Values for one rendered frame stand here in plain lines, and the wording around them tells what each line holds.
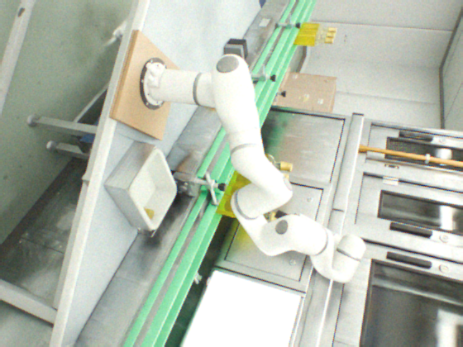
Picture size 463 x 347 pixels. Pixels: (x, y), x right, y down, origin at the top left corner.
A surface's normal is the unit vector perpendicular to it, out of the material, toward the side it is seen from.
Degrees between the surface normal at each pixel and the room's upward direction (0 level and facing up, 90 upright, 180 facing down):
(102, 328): 90
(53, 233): 90
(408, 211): 90
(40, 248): 90
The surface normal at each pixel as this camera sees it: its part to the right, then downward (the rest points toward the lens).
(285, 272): -0.13, -0.64
